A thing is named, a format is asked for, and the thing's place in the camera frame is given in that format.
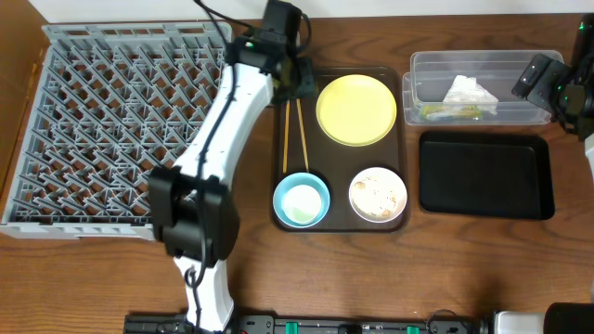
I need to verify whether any wooden chopstick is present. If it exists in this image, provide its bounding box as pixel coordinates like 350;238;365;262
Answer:
296;98;309;173
282;101;291;173

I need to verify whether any white bowl with rice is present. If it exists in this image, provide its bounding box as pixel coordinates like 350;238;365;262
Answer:
348;167;408;224

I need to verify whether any white paper napkin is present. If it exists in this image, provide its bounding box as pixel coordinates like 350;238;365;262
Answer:
443;75;498;115

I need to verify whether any clear plastic waste bin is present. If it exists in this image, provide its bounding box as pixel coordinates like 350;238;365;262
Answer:
402;50;550;126

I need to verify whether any black food waste tray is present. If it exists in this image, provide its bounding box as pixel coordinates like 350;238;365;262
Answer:
419;131;555;220

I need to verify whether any green snack wrapper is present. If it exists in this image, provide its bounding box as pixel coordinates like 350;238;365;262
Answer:
420;105;483;121

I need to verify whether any grey plastic dish rack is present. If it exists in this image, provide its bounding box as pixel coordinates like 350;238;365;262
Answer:
1;22;233;239

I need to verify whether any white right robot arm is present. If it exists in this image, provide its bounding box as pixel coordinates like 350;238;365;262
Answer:
474;13;593;334

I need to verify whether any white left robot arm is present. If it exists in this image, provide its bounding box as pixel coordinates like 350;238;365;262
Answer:
148;1;316;333

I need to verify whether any yellow plastic plate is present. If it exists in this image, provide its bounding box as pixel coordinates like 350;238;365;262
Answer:
316;74;397;147

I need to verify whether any dark brown serving tray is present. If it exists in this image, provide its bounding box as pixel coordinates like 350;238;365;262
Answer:
270;66;410;234

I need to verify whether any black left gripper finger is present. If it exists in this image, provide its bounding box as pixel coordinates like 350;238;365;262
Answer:
270;79;297;105
292;57;316;98

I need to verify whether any pile of leftover rice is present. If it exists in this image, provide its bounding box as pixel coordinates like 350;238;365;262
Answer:
350;176;399;221

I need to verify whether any light blue bowl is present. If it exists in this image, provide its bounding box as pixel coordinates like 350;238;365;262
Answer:
272;173;330;229

